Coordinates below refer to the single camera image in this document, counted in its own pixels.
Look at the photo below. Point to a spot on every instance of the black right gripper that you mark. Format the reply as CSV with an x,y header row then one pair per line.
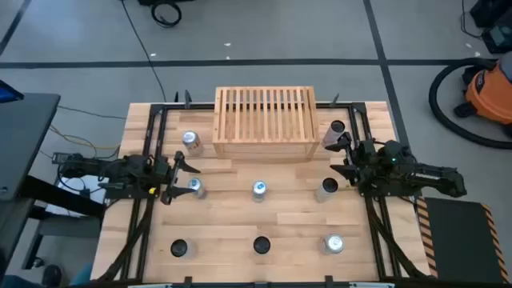
x,y
364,164

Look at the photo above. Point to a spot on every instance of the laptop with lit screen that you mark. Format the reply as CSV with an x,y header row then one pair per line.
x,y
8,94

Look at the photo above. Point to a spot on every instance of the black frame clamp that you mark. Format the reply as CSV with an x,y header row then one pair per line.
x,y
329,281
187,281
334,100
186,98

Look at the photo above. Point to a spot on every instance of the black box with screen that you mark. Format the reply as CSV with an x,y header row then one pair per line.
x,y
500,38

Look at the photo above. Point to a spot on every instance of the silver Celsius can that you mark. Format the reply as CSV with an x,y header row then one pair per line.
x,y
334,131
178,248

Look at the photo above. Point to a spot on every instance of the black equipment case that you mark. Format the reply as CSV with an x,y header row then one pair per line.
x,y
496,10

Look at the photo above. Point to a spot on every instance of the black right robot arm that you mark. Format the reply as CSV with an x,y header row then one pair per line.
x,y
432,176

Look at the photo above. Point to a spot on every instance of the black power adapter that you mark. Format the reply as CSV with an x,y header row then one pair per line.
x,y
60,157

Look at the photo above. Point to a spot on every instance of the orange shop vacuum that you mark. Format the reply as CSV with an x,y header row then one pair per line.
x,y
432,96
490,96

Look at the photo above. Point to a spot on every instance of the dark grey desk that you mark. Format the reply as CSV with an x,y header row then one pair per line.
x,y
24,140

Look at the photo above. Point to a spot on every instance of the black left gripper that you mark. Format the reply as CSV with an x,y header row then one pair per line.
x,y
166,174

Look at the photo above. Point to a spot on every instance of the white flat box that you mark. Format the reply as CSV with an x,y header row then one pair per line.
x,y
94,194

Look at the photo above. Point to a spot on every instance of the black hazard-striped floor mat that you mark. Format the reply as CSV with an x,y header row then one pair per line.
x,y
460,240

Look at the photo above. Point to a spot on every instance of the wooden slatted shelf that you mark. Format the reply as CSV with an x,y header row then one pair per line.
x,y
314,120

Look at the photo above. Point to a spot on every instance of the silver Diet Coke can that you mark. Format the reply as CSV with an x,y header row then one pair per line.
x,y
192,142
334,243

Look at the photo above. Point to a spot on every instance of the Celsius Tropical Vibe can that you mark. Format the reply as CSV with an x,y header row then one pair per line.
x,y
325,192

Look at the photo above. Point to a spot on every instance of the Celsius Peach Vibe can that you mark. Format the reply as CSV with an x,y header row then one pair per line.
x,y
261,245

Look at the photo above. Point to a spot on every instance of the black aluminium table frame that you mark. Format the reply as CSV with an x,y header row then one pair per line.
x,y
358,108

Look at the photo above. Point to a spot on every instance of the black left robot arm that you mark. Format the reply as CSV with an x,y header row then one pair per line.
x,y
120,168

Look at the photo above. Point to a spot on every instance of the blue silver Red Bull can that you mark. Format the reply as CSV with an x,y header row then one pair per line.
x,y
259,190
197,186

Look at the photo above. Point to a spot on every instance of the blue cloth object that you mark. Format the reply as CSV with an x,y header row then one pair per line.
x,y
82,276

